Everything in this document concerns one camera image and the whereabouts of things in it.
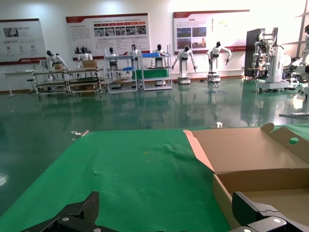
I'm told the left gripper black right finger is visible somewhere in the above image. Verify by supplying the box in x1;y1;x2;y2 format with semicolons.
229;190;309;232

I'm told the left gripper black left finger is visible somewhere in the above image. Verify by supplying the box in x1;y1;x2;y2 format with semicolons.
19;191;112;232

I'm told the brown cardboard box, holed flap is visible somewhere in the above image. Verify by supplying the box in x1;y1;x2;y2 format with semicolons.
183;122;309;232

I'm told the large background cardboard box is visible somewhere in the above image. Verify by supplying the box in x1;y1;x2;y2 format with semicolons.
82;59;98;69

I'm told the green table cloth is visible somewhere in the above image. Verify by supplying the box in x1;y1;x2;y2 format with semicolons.
0;124;309;232

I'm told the black round stool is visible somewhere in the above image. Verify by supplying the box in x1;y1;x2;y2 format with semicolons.
26;78;37;94

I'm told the white robot on wheeled stand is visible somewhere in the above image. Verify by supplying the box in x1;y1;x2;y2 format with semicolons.
251;28;290;94

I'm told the white metal shelf rack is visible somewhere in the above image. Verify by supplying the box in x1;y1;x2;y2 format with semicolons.
140;44;173;92
104;47;139;94

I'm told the white background table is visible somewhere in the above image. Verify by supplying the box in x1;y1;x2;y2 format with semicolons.
1;69;35;98

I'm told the white humanoid robot black head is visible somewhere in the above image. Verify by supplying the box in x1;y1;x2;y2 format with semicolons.
45;50;69;92
76;47;94;69
171;44;198;85
298;23;309;69
128;44;142;88
106;47;121;85
151;43;168;87
206;41;233;84

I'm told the green cloth on rack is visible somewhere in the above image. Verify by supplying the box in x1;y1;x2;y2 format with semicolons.
134;69;170;80

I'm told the black upright panel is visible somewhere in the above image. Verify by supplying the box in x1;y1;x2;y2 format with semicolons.
244;28;279;78

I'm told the metal frame workbench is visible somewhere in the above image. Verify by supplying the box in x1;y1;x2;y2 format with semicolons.
32;69;70;97
66;67;105;95

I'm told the wall poster with round icons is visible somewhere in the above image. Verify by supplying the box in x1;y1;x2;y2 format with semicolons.
0;18;46;66

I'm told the wide wall poster, photo row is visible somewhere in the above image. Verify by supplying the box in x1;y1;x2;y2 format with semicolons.
66;13;150;61

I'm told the wall poster with four photos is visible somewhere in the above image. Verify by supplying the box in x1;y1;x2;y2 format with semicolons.
173;9;251;55

